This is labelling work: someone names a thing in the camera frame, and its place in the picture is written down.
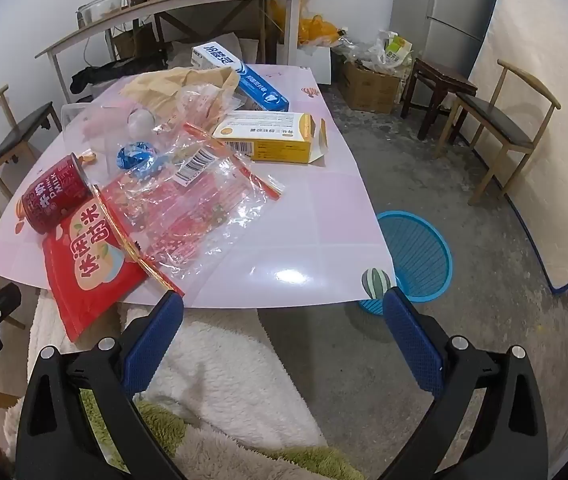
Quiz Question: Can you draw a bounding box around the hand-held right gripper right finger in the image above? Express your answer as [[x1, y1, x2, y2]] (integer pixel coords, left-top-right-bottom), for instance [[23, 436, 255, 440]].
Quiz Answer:
[[383, 286, 550, 480]]

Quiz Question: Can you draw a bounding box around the white cabinet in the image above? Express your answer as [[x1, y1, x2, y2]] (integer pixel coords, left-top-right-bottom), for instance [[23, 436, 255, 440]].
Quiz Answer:
[[296, 45, 332, 86]]

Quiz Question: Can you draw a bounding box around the black cloth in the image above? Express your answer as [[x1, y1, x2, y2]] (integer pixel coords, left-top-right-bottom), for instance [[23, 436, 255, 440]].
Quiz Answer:
[[70, 57, 169, 96]]

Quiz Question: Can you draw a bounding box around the orange plastic bag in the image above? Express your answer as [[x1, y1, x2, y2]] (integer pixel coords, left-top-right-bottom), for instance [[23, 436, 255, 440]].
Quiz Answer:
[[298, 15, 339, 46]]

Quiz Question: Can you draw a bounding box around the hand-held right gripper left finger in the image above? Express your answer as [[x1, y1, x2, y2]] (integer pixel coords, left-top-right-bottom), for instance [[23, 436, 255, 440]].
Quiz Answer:
[[15, 290, 189, 480]]

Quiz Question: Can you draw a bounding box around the white mattress with blue edge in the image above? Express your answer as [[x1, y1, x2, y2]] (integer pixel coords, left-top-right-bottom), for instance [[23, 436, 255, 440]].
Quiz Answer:
[[466, 0, 568, 293]]

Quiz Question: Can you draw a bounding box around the cardboard box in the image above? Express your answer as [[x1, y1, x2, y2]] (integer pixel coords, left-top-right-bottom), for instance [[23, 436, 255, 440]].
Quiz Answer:
[[338, 60, 402, 114]]

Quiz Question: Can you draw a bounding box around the blue white toothpaste box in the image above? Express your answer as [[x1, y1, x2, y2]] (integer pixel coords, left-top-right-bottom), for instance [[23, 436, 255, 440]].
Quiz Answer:
[[191, 41, 291, 113]]

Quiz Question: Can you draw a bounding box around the yellow white medicine box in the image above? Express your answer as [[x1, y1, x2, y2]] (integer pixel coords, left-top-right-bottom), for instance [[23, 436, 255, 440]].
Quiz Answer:
[[212, 110, 329, 165]]

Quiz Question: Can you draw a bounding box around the glass bowl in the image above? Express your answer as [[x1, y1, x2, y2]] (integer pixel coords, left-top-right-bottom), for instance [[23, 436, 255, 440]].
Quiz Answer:
[[76, 0, 129, 26]]

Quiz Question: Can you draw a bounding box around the red snack bag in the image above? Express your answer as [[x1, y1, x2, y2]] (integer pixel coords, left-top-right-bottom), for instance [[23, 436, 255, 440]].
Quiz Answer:
[[42, 182, 185, 343]]

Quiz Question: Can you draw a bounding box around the grey refrigerator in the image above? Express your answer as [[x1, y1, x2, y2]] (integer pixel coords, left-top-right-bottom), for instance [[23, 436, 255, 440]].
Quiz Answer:
[[389, 0, 507, 81]]

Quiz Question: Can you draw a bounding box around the clear plastic bottle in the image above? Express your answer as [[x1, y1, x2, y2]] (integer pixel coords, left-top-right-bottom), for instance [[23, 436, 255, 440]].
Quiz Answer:
[[81, 105, 165, 171]]

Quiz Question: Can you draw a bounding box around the brown paper bag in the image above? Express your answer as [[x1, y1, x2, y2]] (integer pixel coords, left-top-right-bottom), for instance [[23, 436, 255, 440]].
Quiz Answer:
[[121, 66, 241, 121]]

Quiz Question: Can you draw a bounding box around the dark wooden stool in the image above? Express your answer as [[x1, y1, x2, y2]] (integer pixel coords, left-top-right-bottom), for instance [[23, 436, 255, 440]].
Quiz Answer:
[[400, 57, 479, 141]]

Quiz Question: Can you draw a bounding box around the blue foil wrapper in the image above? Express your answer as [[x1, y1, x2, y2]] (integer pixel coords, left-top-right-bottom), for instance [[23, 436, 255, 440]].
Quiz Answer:
[[116, 141, 157, 173]]

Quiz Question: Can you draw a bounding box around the green fluffy blanket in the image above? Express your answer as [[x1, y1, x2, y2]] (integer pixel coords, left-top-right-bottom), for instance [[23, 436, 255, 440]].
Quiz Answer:
[[78, 390, 365, 480]]

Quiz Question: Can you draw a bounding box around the blue plastic basket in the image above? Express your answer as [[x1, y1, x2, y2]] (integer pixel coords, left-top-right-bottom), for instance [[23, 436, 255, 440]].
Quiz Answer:
[[359, 210, 454, 316]]

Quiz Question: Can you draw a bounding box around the wooden chair with dark seat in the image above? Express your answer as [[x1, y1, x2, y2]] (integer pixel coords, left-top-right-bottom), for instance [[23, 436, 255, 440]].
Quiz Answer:
[[436, 59, 562, 206], [0, 85, 62, 196]]

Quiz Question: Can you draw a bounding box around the clear printed plastic bag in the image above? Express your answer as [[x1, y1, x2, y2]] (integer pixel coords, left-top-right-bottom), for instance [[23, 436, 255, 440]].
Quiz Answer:
[[98, 122, 285, 286]]

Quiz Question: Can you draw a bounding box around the long wooden side table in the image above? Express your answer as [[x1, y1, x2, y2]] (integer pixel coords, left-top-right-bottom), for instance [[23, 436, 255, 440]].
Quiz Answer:
[[35, 0, 315, 106]]

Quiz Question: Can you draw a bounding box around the red drink can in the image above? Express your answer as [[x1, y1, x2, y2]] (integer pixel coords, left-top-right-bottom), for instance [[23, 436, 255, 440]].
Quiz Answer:
[[21, 154, 97, 235]]

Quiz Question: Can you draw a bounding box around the clear plastic container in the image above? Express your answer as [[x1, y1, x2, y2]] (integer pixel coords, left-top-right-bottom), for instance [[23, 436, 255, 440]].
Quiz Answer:
[[60, 101, 129, 161]]

